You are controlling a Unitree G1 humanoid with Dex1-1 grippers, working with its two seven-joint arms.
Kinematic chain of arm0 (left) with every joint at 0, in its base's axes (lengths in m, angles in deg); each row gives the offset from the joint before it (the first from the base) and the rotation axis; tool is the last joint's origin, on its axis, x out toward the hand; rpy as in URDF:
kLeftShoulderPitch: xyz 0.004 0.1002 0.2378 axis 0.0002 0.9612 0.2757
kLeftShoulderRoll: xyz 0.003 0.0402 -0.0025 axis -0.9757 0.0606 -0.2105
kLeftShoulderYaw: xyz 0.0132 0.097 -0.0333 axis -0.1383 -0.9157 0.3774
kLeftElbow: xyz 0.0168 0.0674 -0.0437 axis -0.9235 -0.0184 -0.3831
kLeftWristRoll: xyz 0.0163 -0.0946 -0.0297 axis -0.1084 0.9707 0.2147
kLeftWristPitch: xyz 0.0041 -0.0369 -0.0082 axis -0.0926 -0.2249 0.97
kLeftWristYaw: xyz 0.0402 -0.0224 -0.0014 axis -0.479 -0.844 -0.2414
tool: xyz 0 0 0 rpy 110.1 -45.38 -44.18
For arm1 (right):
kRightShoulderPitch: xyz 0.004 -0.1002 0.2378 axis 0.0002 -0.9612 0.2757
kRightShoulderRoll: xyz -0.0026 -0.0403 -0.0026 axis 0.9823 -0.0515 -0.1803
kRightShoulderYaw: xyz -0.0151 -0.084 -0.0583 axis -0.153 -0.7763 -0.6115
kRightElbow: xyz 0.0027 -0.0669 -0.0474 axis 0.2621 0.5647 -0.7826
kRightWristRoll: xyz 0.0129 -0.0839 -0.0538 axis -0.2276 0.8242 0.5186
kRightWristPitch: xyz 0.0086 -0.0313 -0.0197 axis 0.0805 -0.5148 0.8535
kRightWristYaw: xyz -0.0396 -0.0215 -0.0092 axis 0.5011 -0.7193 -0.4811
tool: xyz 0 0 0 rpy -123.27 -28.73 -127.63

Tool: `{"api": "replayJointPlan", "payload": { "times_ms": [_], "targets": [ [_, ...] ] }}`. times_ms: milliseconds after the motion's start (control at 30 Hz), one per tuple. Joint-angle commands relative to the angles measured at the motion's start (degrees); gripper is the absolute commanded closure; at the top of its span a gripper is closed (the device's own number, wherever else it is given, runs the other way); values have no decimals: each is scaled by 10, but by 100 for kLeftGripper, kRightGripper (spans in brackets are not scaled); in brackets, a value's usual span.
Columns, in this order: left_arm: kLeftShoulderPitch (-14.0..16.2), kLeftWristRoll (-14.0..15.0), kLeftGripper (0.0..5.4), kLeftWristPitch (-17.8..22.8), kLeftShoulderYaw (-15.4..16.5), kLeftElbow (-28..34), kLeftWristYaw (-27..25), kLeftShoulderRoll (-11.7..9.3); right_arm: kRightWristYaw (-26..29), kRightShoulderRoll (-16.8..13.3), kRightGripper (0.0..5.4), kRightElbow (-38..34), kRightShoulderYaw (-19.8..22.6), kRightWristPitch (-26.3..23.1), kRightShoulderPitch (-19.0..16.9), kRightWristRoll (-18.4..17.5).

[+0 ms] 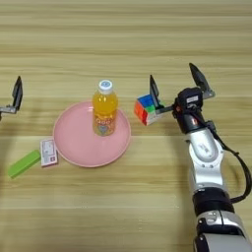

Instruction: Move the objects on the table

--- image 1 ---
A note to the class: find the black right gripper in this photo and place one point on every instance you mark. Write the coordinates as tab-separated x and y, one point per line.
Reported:
192	123

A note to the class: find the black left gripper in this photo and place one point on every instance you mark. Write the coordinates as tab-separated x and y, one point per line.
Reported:
8	109

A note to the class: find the multicoloured puzzle cube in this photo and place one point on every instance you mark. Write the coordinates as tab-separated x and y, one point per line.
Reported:
144	110

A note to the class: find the orange juice bottle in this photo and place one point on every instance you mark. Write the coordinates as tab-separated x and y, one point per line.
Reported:
105	108

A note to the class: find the pink round plate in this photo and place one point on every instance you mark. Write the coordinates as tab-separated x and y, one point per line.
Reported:
82	144

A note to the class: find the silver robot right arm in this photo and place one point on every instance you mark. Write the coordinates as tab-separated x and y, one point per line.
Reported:
206	157

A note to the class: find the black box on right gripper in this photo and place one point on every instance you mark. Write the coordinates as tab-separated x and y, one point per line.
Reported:
190	98

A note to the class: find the small pink white card box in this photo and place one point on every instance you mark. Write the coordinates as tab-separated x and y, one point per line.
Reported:
49	152

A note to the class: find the green rectangular block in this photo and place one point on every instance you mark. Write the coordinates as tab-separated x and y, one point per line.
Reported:
23	164

